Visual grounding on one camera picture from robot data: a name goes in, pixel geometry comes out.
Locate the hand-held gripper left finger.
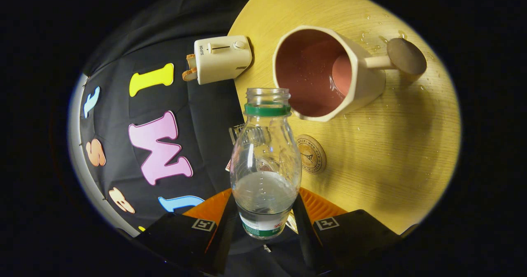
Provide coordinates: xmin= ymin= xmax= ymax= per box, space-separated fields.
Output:
xmin=136 ymin=189 xmax=241 ymax=275

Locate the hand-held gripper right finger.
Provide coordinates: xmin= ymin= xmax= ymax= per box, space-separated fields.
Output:
xmin=290 ymin=187 xmax=402 ymax=275

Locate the clear plastic juice bottle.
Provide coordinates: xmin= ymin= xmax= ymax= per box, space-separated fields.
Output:
xmin=230 ymin=88 xmax=302 ymax=240

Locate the round wooden coaster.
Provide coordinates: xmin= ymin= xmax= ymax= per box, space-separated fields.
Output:
xmin=295 ymin=135 xmax=327 ymax=175

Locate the cream cup with red inside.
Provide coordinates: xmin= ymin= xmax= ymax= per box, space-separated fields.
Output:
xmin=273 ymin=25 xmax=427 ymax=122

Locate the wooden table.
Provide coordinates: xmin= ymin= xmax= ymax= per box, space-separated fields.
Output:
xmin=228 ymin=0 xmax=462 ymax=235

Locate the white toaster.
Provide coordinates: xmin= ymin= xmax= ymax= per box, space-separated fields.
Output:
xmin=194 ymin=35 xmax=253 ymax=85

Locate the wire mesh holder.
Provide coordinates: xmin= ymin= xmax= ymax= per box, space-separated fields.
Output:
xmin=229 ymin=124 xmax=246 ymax=146

